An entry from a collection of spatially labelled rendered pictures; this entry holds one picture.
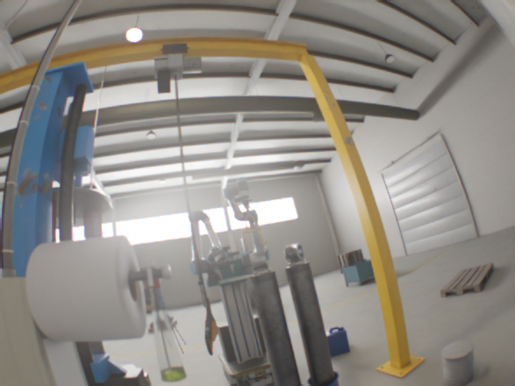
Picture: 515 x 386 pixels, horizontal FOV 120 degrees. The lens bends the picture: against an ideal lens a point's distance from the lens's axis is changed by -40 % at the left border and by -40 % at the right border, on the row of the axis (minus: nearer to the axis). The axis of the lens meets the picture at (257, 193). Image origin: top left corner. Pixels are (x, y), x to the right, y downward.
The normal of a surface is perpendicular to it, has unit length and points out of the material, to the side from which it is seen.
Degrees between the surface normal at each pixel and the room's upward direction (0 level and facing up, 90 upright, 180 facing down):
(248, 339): 90
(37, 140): 90
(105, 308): 109
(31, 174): 90
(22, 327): 90
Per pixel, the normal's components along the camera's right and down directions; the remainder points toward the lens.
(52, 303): 0.29, -0.15
